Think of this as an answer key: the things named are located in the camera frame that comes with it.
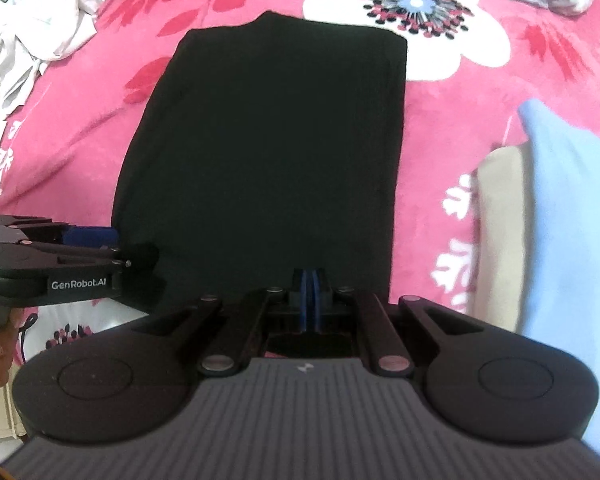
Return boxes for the pink floral bed blanket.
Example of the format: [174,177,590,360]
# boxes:
[0,0,600,366]

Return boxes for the black cable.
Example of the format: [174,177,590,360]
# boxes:
[14,313,41,365]

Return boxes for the beige folded cloth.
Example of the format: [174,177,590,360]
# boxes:
[471,143,533,332]

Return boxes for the light blue folded cloth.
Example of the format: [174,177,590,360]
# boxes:
[518,100,600,453]

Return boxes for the white shirt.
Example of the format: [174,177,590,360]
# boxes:
[0,0,102,144]

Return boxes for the black garment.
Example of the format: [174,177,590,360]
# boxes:
[112,12,407,312]

